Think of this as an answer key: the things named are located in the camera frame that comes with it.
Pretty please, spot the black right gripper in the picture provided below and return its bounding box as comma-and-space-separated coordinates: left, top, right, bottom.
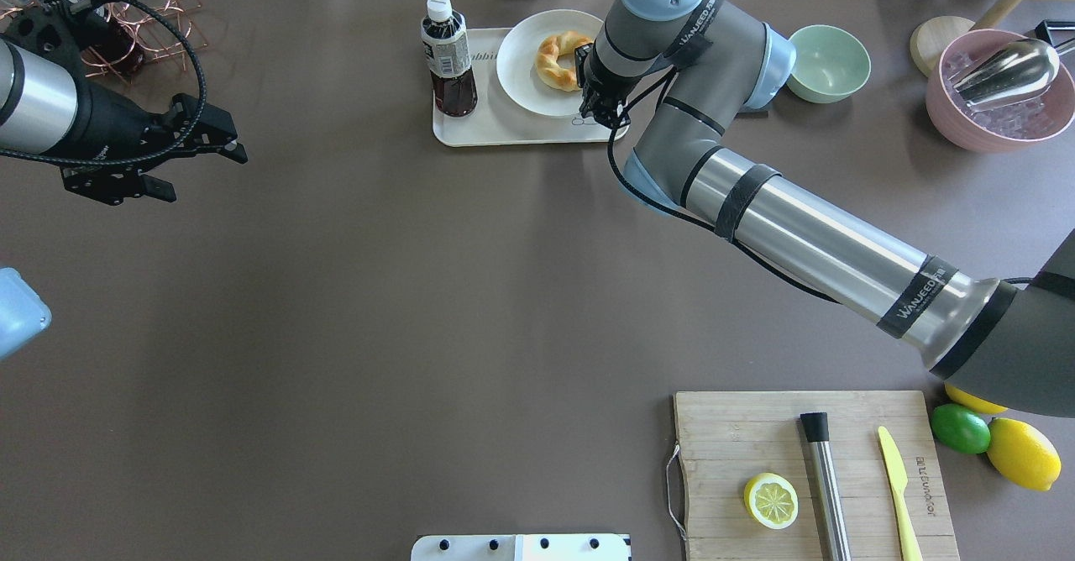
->
574, 40, 642, 129

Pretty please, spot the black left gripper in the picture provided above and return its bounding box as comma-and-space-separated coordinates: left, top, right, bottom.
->
1, 8, 249, 206

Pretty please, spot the glazed ring donut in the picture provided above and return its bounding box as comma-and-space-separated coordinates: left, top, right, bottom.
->
534, 30, 594, 92

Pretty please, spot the white round plate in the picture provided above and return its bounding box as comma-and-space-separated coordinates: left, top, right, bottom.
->
496, 9, 603, 118

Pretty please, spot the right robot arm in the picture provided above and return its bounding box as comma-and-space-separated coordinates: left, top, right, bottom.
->
576, 0, 1074, 418

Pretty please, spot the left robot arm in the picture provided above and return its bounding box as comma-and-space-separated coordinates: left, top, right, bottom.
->
1, 2, 247, 206

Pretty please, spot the cream rabbit tray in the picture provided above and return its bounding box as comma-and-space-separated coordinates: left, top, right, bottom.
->
433, 28, 610, 147

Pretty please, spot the dark tea bottle on tray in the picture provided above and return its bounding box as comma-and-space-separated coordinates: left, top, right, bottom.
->
420, 0, 479, 118

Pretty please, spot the green bowl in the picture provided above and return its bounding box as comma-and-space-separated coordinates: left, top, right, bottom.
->
786, 24, 873, 104

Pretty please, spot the wooden cutting board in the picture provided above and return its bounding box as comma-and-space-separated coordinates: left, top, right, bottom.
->
674, 391, 961, 560

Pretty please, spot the steel muddler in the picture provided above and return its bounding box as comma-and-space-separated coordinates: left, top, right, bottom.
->
799, 412, 852, 560

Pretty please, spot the pink bowl with ice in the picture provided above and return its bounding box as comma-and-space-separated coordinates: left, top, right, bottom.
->
926, 29, 1074, 153

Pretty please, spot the metal scoop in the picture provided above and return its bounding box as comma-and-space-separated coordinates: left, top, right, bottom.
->
952, 38, 1061, 113

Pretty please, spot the half lemon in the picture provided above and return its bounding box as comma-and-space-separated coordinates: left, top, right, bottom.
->
742, 472, 799, 530

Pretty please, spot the upper yellow lemon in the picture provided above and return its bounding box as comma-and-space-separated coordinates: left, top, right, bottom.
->
944, 382, 1009, 416

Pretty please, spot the yellow lemon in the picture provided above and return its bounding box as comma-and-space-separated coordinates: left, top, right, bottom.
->
986, 418, 1062, 491
944, 382, 1009, 416

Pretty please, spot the yellow plastic knife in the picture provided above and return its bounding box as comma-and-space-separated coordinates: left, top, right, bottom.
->
877, 426, 925, 561

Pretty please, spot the green lime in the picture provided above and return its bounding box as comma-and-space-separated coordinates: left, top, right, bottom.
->
930, 403, 992, 454

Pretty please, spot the lower yellow lemon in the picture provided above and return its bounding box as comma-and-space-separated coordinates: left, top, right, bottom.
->
986, 418, 1062, 491

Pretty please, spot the copper wire bottle rack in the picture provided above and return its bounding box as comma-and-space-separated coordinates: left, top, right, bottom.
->
81, 0, 207, 87

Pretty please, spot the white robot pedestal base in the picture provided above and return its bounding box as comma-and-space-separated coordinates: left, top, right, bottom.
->
410, 532, 632, 560

